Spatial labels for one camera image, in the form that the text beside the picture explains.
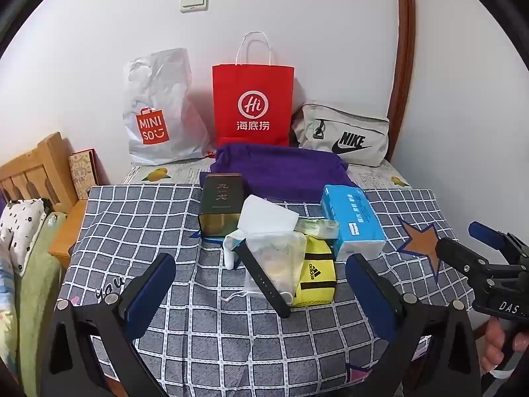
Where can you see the wooden bed headboard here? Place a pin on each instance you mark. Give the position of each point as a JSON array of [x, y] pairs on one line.
[[41, 165]]

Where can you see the white light switch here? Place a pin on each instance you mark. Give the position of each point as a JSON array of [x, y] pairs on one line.
[[194, 2]]

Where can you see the pastel floral bedding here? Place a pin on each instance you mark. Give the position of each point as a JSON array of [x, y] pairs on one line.
[[8, 318]]

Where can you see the beige waist bag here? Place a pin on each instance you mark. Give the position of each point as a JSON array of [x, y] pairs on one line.
[[343, 128]]

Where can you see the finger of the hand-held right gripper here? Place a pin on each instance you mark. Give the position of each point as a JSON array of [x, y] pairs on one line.
[[458, 254], [485, 233]]

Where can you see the yellow zip pouch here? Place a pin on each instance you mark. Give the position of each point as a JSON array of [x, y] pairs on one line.
[[316, 273]]

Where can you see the blue tissue pack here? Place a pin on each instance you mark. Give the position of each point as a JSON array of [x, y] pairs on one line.
[[355, 223]]

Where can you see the white plastic shopping bag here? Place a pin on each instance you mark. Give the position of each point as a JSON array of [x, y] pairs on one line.
[[165, 91]]

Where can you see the grey checked blanket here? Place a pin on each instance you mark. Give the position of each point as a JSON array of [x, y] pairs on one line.
[[144, 223]]

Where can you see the fruit print bed sheet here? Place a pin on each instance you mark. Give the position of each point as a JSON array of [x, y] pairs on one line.
[[182, 173]]

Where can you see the red paper bag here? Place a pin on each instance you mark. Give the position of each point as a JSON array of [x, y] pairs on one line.
[[252, 87]]

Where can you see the white sponge block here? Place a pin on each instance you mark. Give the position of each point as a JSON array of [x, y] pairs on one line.
[[266, 215]]

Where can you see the patterned cardboard box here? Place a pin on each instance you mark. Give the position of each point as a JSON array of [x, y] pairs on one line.
[[82, 173]]

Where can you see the small green tissue packet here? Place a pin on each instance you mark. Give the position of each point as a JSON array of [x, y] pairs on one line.
[[318, 227]]

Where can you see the white dotted pillow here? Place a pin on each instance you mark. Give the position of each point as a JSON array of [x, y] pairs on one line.
[[20, 227]]

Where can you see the person's right hand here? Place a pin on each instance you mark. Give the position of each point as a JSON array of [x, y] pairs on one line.
[[496, 347]]

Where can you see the wooden door frame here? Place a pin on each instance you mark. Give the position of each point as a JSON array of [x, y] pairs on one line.
[[405, 70]]

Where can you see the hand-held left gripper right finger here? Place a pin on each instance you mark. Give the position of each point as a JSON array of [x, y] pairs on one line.
[[370, 293]]

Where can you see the light green blanket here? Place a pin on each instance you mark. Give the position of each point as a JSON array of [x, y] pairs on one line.
[[37, 289]]

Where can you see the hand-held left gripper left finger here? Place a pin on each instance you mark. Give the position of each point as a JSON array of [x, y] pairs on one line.
[[151, 293]]

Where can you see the purple fleece cloth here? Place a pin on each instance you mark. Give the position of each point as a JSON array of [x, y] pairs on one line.
[[285, 169]]

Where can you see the dark green tin box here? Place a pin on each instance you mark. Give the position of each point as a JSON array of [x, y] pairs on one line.
[[219, 198]]

